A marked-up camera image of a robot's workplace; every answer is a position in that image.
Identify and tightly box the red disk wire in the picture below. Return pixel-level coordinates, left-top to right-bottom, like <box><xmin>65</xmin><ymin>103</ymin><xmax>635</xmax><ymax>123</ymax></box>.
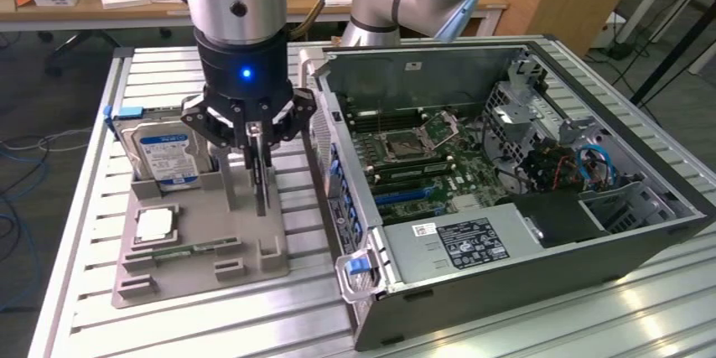
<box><xmin>551</xmin><ymin>156</ymin><xmax>572</xmax><ymax>191</ymax></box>

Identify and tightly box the blue disk wire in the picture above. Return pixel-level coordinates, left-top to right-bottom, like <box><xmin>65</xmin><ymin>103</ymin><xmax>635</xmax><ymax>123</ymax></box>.
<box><xmin>575</xmin><ymin>143</ymin><xmax>620</xmax><ymax>191</ymax></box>

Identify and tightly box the black office chair base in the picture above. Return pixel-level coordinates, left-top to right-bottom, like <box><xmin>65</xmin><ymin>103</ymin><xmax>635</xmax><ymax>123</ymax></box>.
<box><xmin>36</xmin><ymin>30</ymin><xmax>121</xmax><ymax>78</ymax></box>

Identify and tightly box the blue case latch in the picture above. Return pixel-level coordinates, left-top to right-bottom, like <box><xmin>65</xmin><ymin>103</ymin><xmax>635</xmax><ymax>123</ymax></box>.
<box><xmin>344</xmin><ymin>257</ymin><xmax>373</xmax><ymax>278</ymax></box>

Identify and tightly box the grey metal disk bay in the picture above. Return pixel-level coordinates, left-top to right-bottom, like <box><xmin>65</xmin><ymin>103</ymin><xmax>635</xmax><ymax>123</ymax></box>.
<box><xmin>579</xmin><ymin>179</ymin><xmax>681</xmax><ymax>236</ymax></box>

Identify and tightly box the blue card retainer strip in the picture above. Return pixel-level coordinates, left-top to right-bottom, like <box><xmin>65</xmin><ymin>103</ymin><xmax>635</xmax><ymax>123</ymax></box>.
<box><xmin>327</xmin><ymin>143</ymin><xmax>363</xmax><ymax>246</ymax></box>

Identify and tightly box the green GPU card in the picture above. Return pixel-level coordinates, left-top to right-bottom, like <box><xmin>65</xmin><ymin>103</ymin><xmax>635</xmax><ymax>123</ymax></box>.
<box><xmin>245</xmin><ymin>122</ymin><xmax>275</xmax><ymax>219</ymax></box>

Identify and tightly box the perforated metal drive cage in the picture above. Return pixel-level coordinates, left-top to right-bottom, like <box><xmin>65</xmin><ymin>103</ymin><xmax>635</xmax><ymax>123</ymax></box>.
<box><xmin>480</xmin><ymin>79</ymin><xmax>567</xmax><ymax>166</ymax></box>

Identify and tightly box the silver CPU chip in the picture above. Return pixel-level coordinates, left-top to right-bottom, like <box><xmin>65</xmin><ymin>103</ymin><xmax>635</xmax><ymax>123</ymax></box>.
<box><xmin>136</xmin><ymin>210</ymin><xmax>176</xmax><ymax>243</ymax></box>

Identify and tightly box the grey plastic parts rack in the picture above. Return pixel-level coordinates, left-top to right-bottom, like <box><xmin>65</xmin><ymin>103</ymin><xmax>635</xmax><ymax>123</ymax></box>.
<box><xmin>109</xmin><ymin>139</ymin><xmax>291</xmax><ymax>309</ymax></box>

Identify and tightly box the green motherboard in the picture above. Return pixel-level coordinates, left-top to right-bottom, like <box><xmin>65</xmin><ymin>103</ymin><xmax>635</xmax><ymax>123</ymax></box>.
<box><xmin>335</xmin><ymin>96</ymin><xmax>504</xmax><ymax>225</ymax></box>

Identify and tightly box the black slanted pole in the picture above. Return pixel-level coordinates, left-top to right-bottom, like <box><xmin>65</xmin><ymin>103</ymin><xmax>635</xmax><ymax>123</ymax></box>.
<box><xmin>631</xmin><ymin>0</ymin><xmax>712</xmax><ymax>104</ymax></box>

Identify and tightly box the green RAM stick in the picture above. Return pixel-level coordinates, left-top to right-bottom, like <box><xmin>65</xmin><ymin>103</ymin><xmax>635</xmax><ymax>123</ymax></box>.
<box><xmin>149</xmin><ymin>242</ymin><xmax>219</xmax><ymax>261</ymax></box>

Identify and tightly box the grey power supply unit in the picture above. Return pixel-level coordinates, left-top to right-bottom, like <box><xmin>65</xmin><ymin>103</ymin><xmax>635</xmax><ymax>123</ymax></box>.
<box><xmin>383</xmin><ymin>202</ymin><xmax>547</xmax><ymax>286</ymax></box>

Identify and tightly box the black open PC case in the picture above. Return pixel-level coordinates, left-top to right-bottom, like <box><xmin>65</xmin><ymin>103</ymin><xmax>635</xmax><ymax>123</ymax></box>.
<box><xmin>296</xmin><ymin>37</ymin><xmax>716</xmax><ymax>353</ymax></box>

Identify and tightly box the black RAM slot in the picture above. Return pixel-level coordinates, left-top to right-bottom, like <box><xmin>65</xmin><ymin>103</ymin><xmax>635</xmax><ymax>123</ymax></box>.
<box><xmin>344</xmin><ymin>107</ymin><xmax>421</xmax><ymax>119</ymax></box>
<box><xmin>347</xmin><ymin>117</ymin><xmax>425</xmax><ymax>131</ymax></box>

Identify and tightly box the CPU socket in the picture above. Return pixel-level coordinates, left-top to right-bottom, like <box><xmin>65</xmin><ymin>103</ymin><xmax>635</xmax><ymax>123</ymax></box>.
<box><xmin>379</xmin><ymin>129</ymin><xmax>435</xmax><ymax>162</ymax></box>

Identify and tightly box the hard disk with blue bracket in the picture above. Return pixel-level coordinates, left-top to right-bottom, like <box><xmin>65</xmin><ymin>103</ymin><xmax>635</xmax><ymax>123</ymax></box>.
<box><xmin>103</xmin><ymin>106</ymin><xmax>212</xmax><ymax>191</ymax></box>

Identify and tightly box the metal socket cover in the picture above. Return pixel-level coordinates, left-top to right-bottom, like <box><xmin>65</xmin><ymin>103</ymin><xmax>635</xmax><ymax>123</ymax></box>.
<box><xmin>419</xmin><ymin>109</ymin><xmax>465</xmax><ymax>145</ymax></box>

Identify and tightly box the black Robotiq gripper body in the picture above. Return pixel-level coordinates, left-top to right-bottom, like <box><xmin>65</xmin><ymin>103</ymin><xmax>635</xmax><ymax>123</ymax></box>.
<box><xmin>193</xmin><ymin>30</ymin><xmax>296</xmax><ymax>125</ymax></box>

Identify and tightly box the wooden desk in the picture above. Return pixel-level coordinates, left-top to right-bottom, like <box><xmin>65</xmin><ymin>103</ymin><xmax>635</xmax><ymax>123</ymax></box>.
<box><xmin>0</xmin><ymin>0</ymin><xmax>511</xmax><ymax>47</ymax></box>

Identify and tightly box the labelled RAM stick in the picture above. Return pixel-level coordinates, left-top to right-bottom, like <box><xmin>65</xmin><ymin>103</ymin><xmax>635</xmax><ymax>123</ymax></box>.
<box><xmin>372</xmin><ymin>159</ymin><xmax>455</xmax><ymax>185</ymax></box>

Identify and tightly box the white floor box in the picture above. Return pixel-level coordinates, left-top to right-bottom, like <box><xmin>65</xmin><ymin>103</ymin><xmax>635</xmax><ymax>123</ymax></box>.
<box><xmin>592</xmin><ymin>12</ymin><xmax>628</xmax><ymax>51</ymax></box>

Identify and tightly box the blue expansion slot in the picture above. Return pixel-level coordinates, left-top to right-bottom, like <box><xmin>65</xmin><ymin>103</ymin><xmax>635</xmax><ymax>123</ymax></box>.
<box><xmin>372</xmin><ymin>188</ymin><xmax>437</xmax><ymax>206</ymax></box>

